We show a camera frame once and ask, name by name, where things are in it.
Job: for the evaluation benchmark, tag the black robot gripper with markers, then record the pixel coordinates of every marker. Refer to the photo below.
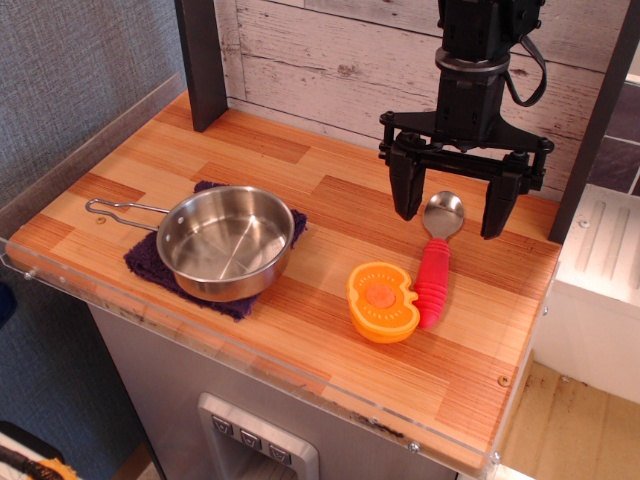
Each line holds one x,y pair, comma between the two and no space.
467,135

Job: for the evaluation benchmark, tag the orange toy pumpkin half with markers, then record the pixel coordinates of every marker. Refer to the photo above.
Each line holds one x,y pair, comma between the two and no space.
381,302

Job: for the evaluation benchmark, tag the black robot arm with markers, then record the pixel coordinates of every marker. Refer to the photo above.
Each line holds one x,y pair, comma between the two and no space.
476,30

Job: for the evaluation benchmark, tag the black orange object at corner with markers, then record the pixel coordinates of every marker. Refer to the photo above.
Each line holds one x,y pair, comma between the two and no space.
26,456

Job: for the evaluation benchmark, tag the white toy sink unit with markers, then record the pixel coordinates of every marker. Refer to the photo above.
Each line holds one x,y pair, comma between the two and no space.
589,325

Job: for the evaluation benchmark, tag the purple cloth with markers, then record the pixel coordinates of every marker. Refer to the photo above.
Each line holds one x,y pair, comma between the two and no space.
143,260

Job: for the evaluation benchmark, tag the silver dispenser panel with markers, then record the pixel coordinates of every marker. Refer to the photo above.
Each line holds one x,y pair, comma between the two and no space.
244,446

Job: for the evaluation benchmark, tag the grey toy fridge cabinet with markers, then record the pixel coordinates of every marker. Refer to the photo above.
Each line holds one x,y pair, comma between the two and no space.
165,377

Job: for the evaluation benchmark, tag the spoon with red handle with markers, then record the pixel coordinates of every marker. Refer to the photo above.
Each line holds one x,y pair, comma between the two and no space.
443,217

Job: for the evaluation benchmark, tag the dark right support post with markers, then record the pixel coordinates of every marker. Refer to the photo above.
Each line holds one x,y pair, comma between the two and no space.
605,104

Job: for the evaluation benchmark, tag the dark support post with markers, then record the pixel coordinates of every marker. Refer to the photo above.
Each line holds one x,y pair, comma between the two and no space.
202,59
605,104

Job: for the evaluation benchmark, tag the steel pot with wire handle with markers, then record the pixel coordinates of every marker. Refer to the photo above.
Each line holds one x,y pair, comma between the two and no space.
221,244

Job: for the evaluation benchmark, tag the dark left support post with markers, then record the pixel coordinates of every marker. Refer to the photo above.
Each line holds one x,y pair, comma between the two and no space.
202,59

